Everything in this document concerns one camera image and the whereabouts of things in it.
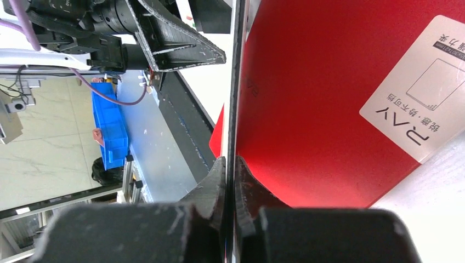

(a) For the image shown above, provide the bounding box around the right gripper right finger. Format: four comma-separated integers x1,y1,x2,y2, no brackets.
234,156,291,240

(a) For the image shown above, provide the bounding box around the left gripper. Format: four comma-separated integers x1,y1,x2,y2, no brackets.
27,0,226,72

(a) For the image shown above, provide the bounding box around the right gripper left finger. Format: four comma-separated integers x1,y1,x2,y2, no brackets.
180,157,226,232

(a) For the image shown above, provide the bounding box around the red A4 folder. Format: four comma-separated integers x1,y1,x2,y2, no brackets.
208,0,465,209

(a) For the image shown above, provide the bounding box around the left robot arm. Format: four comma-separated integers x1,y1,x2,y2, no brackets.
1,1,226,74

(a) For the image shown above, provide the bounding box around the blue plastic bin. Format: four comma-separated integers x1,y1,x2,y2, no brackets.
90,91,129,170

